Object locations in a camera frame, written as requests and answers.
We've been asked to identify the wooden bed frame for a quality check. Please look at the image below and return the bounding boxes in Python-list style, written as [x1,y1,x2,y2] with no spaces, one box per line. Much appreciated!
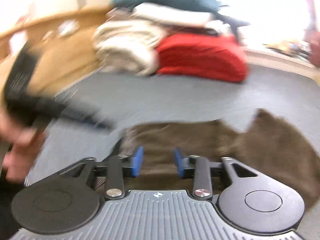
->
[1,5,112,95]

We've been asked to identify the brown corduroy pants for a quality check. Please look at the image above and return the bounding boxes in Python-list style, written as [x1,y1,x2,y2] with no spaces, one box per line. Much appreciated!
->
[120,109,319,208]

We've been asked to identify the red folded blanket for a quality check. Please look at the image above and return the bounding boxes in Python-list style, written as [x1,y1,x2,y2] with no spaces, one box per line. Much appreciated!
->
[156,33,248,83]

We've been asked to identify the white folded cloth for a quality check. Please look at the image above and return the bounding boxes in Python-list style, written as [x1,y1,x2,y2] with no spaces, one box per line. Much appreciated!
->
[132,3,232,34]

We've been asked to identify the person's left hand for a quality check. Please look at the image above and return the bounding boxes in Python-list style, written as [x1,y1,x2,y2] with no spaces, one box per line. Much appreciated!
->
[1,108,46,183]

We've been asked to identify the cream folded blanket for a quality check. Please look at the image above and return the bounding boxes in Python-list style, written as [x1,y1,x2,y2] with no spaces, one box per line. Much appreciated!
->
[92,20,167,76]

